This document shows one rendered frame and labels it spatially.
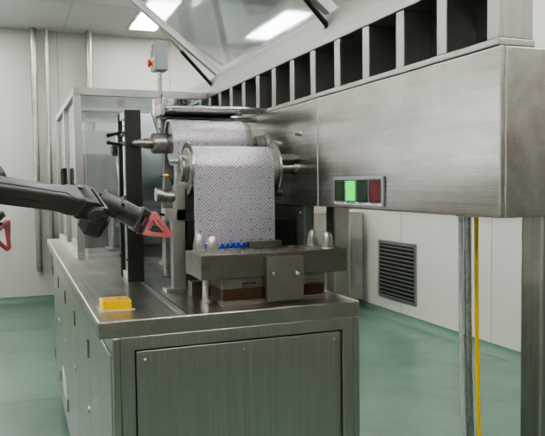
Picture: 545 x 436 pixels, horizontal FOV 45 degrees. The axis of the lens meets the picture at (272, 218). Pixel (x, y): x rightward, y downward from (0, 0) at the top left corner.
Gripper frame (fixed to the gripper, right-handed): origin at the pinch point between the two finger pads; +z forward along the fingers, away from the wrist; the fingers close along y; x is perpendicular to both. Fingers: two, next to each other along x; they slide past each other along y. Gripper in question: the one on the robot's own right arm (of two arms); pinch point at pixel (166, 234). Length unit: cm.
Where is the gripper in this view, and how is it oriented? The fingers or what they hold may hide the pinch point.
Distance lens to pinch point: 181.6
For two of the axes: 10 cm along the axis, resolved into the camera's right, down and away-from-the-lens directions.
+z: 8.2, 4.7, 3.3
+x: 4.5, -8.8, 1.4
